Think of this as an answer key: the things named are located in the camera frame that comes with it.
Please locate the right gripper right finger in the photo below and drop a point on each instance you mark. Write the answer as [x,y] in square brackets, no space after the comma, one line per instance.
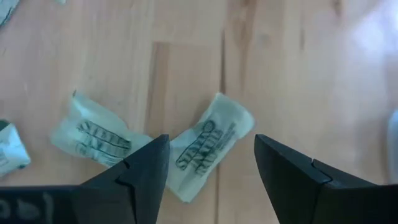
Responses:
[311,193]

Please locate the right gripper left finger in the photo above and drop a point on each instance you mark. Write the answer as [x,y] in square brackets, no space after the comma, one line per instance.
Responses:
[140,186]

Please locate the green stevia packet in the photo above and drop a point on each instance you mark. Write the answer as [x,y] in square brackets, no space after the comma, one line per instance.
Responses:
[93,133]
[6,9]
[214,140]
[12,149]

